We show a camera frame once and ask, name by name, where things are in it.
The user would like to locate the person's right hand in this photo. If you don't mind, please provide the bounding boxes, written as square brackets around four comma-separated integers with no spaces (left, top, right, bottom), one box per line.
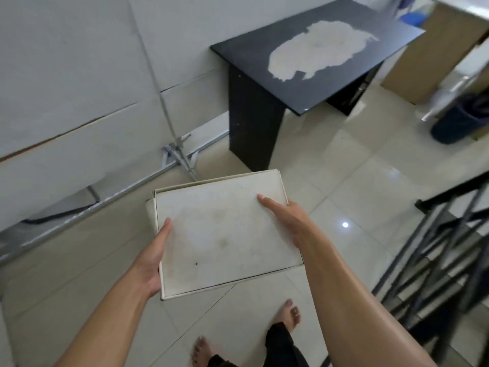
[257,193,315,250]

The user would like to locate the person's left hand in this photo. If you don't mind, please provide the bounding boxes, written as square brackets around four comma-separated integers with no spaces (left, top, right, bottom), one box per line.
[129,217,173,300]

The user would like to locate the white cardboard box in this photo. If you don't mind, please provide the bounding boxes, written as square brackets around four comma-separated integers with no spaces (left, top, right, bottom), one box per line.
[145,169,305,301]

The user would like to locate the person's left forearm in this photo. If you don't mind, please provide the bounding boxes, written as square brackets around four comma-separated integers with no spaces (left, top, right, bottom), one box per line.
[55,266,150,367]

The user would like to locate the person's right forearm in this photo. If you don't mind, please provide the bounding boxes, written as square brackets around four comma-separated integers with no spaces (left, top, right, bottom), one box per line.
[297,229,437,367]

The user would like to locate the person's right foot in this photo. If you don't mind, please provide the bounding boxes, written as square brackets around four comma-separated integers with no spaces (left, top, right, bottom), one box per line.
[272,299,302,335]

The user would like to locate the person's foot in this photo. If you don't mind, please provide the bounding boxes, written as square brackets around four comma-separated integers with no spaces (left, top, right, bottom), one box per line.
[272,299,302,335]
[191,336,214,367]

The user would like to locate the person's left foot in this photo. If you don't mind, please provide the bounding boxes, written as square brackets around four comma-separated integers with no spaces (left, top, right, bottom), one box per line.
[191,336,214,367]

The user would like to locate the black desk with worn top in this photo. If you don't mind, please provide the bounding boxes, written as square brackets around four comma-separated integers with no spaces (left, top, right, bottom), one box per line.
[210,0,426,172]

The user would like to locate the person's black trousers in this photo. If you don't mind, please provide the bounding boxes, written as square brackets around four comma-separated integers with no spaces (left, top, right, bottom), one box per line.
[207,322,310,367]

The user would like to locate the black metal railing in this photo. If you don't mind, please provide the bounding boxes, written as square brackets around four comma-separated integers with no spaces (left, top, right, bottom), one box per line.
[372,171,489,367]

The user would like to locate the dark blue bin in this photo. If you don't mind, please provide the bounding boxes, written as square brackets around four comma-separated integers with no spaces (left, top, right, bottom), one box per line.
[430,93,489,145]

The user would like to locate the brown wooden cabinet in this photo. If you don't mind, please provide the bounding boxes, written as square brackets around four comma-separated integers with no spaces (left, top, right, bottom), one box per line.
[381,4,489,106]

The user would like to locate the blue plastic stool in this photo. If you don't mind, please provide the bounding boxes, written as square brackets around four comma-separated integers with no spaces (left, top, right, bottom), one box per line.
[399,10,429,29]

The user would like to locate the metal floor rail frame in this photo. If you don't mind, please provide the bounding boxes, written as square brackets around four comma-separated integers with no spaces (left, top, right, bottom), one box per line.
[0,130,230,264]

